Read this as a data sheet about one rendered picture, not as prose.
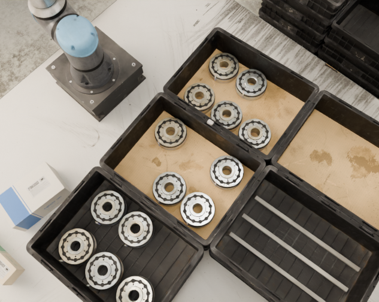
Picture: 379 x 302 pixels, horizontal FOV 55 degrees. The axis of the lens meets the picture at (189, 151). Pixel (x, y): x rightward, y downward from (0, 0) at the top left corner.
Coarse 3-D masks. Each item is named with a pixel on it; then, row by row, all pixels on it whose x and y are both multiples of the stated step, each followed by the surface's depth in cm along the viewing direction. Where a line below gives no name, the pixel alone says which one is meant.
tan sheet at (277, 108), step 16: (208, 64) 129; (240, 64) 128; (192, 80) 127; (208, 80) 127; (224, 96) 124; (240, 96) 124; (272, 96) 124; (288, 96) 124; (208, 112) 123; (256, 112) 122; (272, 112) 122; (288, 112) 122; (272, 128) 120; (272, 144) 118
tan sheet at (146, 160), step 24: (144, 144) 119; (192, 144) 119; (120, 168) 117; (144, 168) 117; (168, 168) 116; (192, 168) 116; (144, 192) 114; (192, 192) 114; (216, 192) 113; (216, 216) 111
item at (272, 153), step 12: (228, 36) 121; (252, 48) 119; (180, 72) 117; (288, 72) 115; (168, 84) 115; (312, 84) 114; (312, 96) 112; (192, 108) 112; (228, 132) 109; (288, 132) 109; (276, 144) 107; (264, 156) 106
